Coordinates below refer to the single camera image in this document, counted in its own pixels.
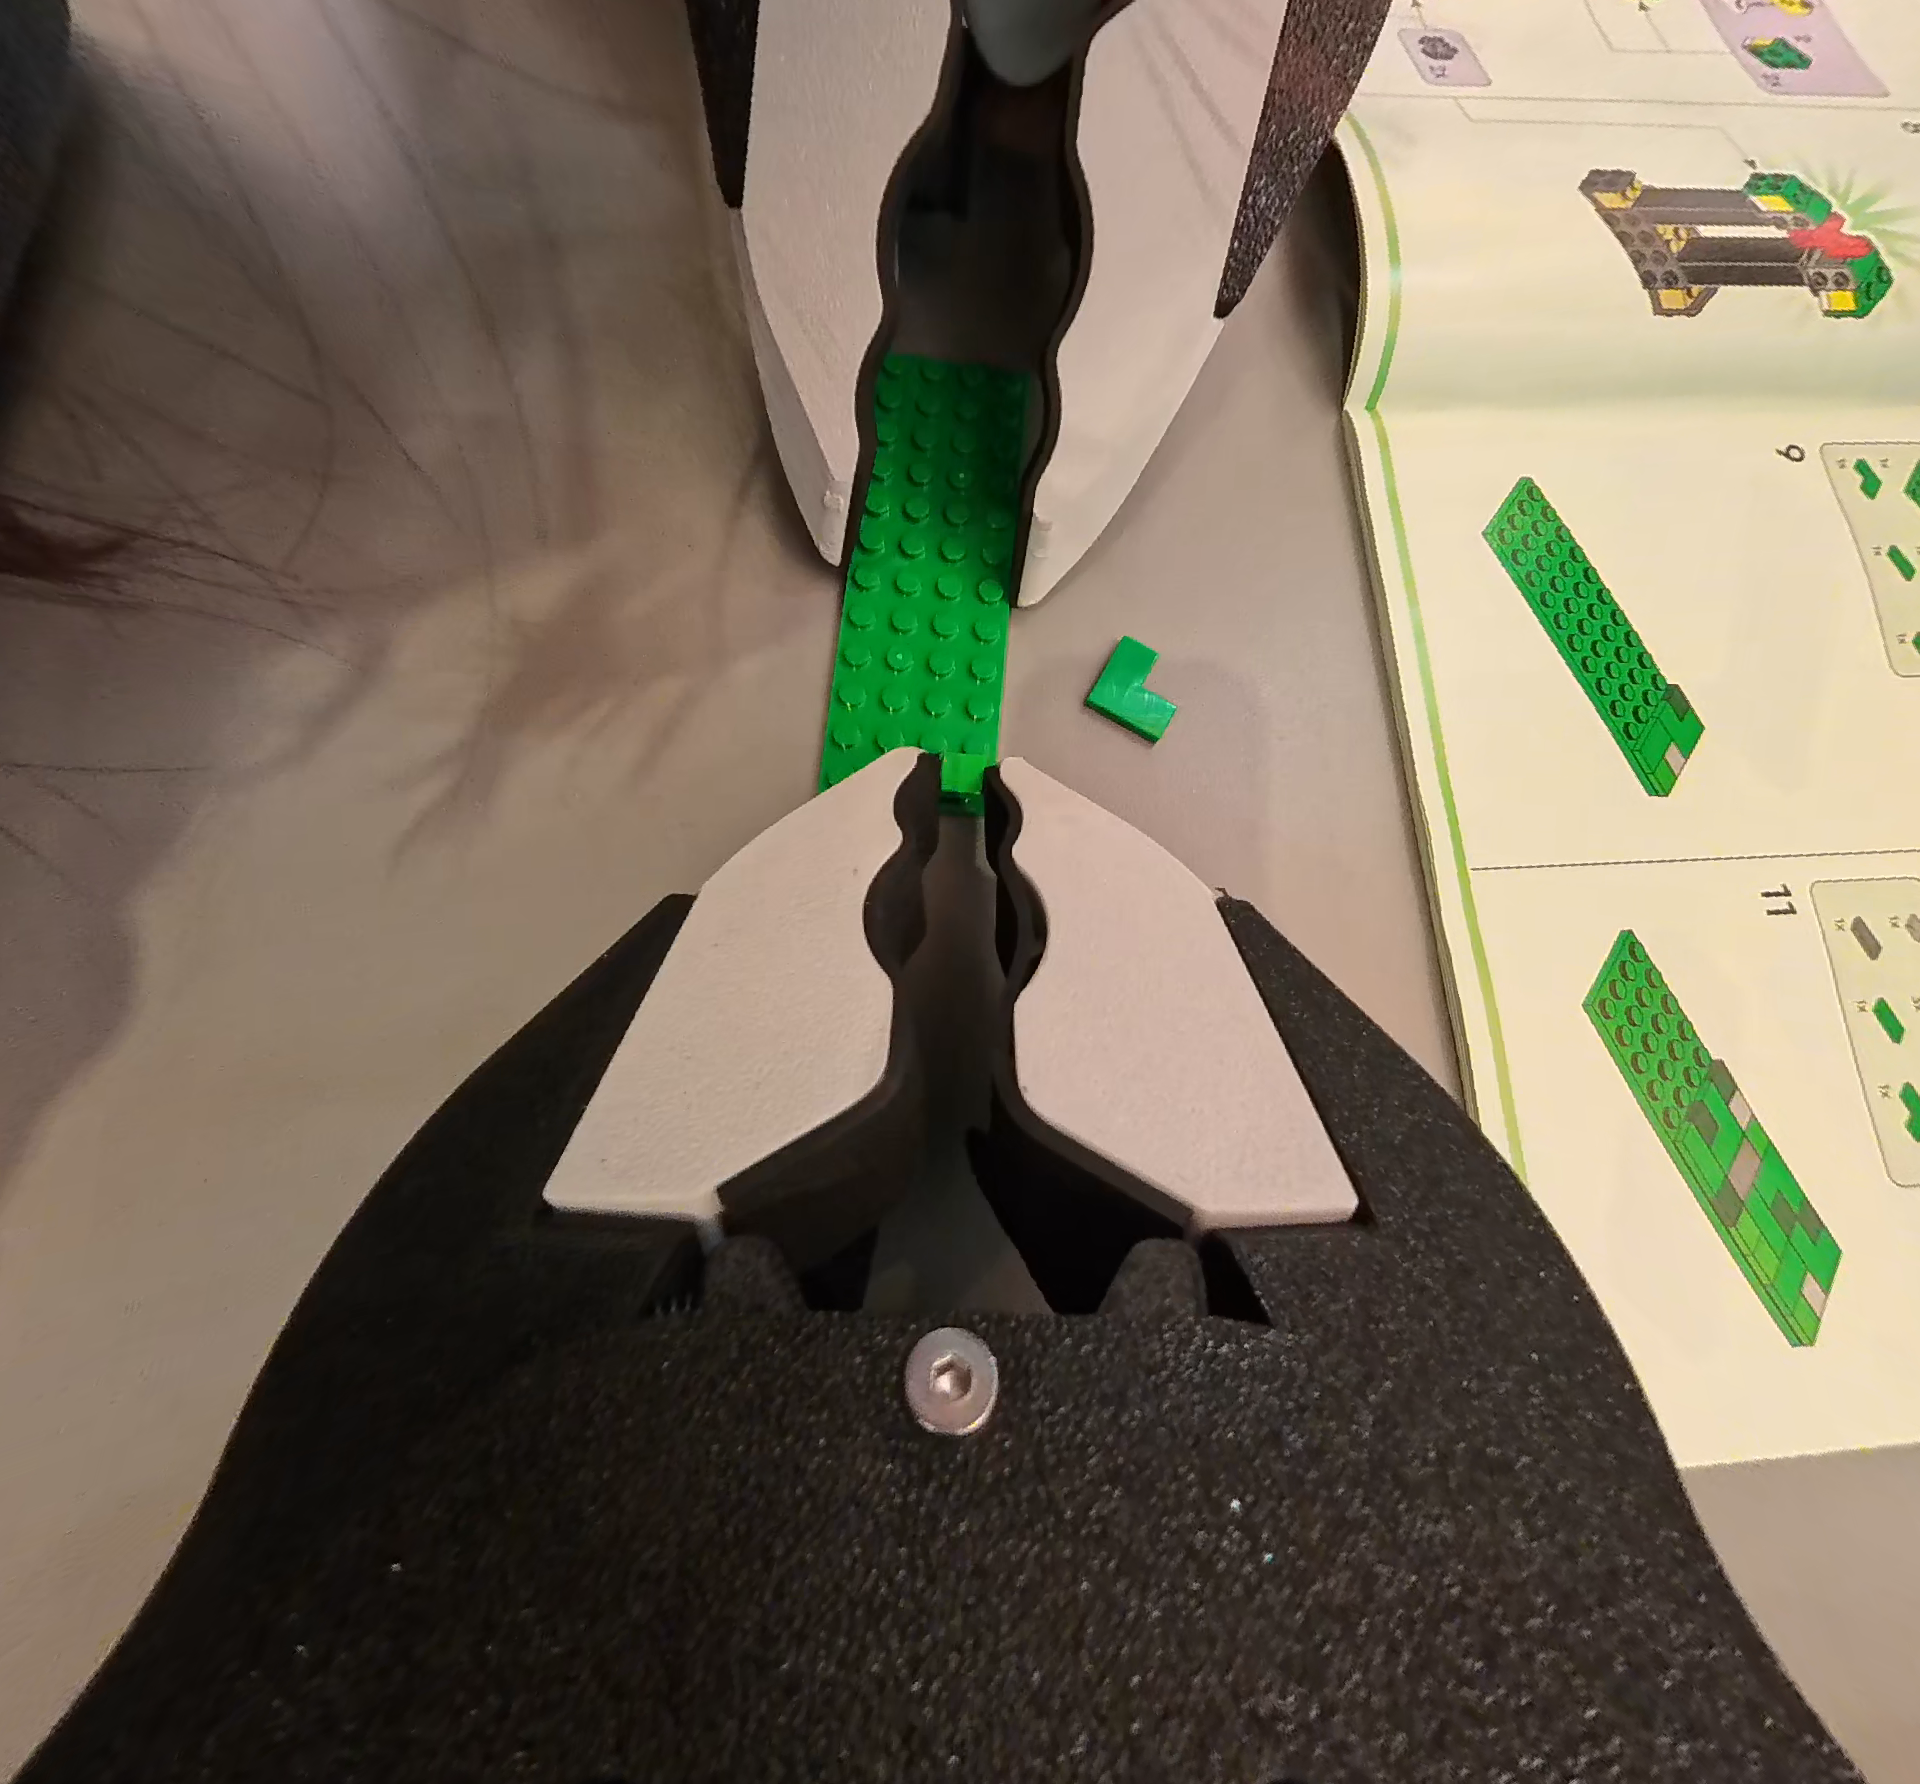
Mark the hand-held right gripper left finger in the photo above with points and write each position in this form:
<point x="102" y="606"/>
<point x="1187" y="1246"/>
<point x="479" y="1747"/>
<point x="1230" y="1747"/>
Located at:
<point x="735" y="1032"/>

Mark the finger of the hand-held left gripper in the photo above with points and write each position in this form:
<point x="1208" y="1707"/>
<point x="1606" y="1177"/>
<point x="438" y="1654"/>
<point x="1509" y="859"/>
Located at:
<point x="1157" y="237"/>
<point x="824" y="90"/>

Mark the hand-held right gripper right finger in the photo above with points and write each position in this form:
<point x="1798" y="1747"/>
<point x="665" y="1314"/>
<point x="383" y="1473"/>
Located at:
<point x="1169" y="1049"/>

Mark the small green square tile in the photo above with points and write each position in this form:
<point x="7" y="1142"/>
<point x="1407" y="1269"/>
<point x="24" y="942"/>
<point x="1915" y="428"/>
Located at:
<point x="959" y="780"/>

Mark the green corner shaped tile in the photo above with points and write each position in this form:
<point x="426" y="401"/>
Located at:
<point x="1117" y="687"/>

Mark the large green studded plate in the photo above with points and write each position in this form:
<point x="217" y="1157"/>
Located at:
<point x="930" y="583"/>

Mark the pale green instruction booklet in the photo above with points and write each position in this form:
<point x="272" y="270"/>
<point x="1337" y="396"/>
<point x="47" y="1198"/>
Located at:
<point x="1651" y="615"/>

